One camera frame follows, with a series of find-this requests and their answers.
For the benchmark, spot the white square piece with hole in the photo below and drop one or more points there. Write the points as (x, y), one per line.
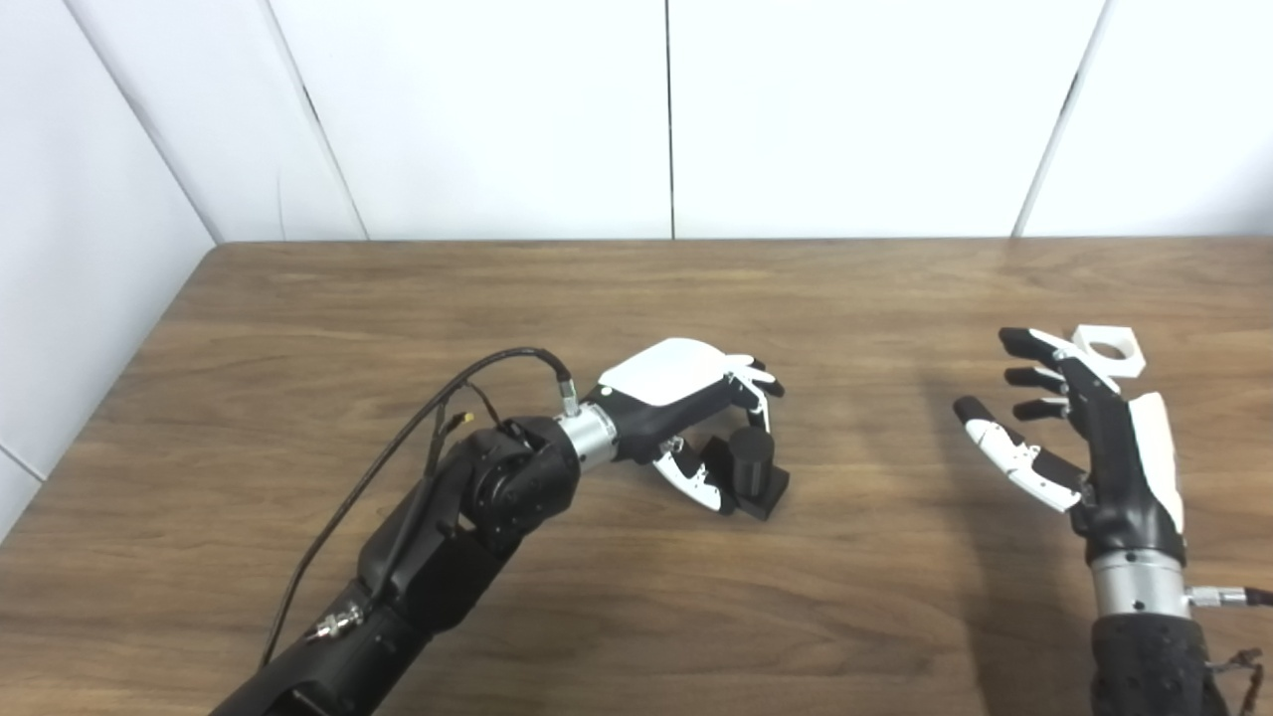
(1132, 363)

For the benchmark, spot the black peg with square base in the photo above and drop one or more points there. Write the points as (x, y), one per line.
(753, 467)

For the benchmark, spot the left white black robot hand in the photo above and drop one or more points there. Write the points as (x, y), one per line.
(666, 373)

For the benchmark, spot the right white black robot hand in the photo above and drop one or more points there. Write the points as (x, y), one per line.
(1124, 487)

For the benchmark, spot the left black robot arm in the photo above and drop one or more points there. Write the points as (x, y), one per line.
(448, 547)

